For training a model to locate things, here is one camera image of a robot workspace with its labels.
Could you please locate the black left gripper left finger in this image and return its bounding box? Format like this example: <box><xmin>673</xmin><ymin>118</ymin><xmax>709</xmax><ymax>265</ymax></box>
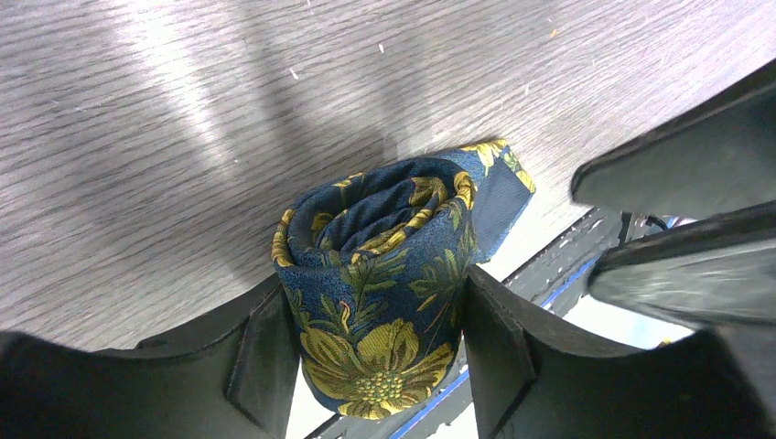
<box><xmin>1</xmin><ymin>276</ymin><xmax>298</xmax><ymax>438</ymax></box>

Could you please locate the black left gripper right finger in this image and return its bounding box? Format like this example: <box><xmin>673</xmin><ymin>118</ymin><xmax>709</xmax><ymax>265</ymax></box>
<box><xmin>463</xmin><ymin>268</ymin><xmax>775</xmax><ymax>438</ymax></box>

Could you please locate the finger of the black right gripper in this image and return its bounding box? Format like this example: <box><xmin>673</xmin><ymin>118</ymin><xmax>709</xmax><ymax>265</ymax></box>
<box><xmin>570</xmin><ymin>61</ymin><xmax>775</xmax><ymax>220</ymax></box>
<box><xmin>587</xmin><ymin>202</ymin><xmax>775</xmax><ymax>328</ymax></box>

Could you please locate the blue yellow floral tie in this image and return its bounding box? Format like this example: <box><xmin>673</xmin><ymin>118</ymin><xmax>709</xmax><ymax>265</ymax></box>
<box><xmin>272</xmin><ymin>139</ymin><xmax>535</xmax><ymax>420</ymax></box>

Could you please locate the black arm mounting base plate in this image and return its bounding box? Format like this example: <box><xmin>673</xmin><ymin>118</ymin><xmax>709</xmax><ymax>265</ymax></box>
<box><xmin>308</xmin><ymin>209</ymin><xmax>668</xmax><ymax>439</ymax></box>

